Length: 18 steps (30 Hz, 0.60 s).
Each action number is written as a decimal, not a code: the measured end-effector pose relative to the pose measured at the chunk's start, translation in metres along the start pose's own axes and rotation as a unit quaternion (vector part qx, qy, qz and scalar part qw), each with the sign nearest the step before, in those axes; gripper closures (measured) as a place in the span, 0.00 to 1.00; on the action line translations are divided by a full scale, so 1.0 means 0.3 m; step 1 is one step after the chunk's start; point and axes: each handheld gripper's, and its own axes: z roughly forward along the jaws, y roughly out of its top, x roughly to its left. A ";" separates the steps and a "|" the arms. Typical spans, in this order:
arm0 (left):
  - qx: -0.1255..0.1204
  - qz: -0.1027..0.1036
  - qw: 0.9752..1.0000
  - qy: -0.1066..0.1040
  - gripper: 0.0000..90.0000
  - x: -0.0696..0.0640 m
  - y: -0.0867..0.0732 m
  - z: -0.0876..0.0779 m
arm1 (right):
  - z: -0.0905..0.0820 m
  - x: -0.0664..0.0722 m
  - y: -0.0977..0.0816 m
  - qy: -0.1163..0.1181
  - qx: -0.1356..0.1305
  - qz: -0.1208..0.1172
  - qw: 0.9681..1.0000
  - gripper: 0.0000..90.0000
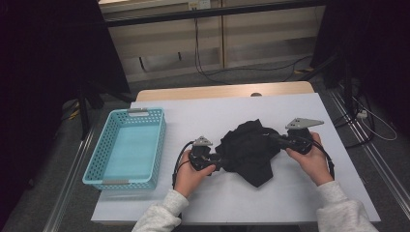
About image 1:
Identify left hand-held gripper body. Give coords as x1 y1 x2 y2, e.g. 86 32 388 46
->
189 135 219 177

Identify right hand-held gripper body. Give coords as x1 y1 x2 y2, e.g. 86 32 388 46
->
278 117 325 155

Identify black pants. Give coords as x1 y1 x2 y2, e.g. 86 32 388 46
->
215 118 291 189

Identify light blue plastic basket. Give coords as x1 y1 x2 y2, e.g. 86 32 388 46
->
81 106 167 191

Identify person's left hand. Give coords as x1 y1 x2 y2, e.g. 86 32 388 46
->
173 150 218 198

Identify person's right hand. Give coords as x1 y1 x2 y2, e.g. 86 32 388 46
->
285 131 335 188

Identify white table sheet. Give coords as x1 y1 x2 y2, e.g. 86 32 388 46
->
91 92 382 225

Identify wooden table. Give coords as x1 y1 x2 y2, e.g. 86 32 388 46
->
134 80 315 102

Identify black stand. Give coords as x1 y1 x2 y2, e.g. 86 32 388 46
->
301 52 356 114
76 81 138 141

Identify black curtain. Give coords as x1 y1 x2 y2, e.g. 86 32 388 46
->
310 0 410 136
0 0 132 226

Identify black horizontal bar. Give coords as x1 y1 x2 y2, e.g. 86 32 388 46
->
104 0 327 28

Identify left hand-held gripper cable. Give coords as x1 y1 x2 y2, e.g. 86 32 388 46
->
171 140 196 191

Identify hand-held gripper cable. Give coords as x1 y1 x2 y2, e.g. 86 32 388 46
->
171 140 196 191
308 138 337 182

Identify right hand-held gripper cable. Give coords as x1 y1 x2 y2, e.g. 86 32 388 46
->
308 138 337 182

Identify black floor cables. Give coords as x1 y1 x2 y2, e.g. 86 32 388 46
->
333 93 376 149

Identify aluminium floor rail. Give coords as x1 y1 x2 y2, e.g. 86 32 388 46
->
328 88 410 211
42 127 96 232

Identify white floor cable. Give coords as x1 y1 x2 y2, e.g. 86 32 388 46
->
351 95 398 142

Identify black wall cable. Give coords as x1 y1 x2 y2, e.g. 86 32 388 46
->
192 17 313 86

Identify yellow cable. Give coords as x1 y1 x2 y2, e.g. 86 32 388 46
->
67 101 81 122

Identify white wall socket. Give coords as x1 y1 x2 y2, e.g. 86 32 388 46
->
188 0 211 10

